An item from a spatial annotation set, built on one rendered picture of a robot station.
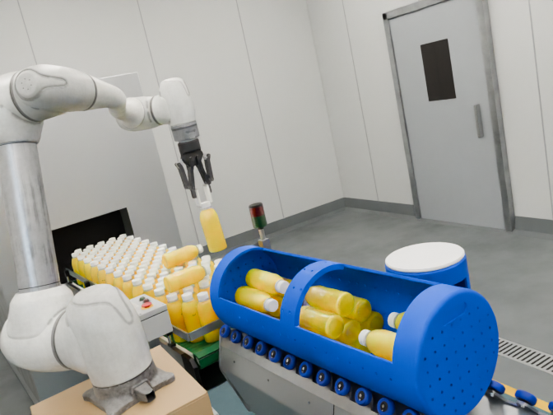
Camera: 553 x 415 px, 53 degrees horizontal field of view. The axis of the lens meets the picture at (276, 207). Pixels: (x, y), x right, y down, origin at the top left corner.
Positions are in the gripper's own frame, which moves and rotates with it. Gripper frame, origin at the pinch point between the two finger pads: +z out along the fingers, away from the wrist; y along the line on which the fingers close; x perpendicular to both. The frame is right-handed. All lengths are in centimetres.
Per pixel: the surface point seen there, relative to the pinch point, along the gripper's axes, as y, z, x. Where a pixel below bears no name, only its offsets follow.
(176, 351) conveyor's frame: -24, 51, 4
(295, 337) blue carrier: -15, 31, -62
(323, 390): -12, 47, -65
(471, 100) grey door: 353, 27, 137
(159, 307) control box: -27.2, 30.6, -1.9
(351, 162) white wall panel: 378, 92, 339
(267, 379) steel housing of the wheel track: -14, 52, -39
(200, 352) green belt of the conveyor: -19, 51, -6
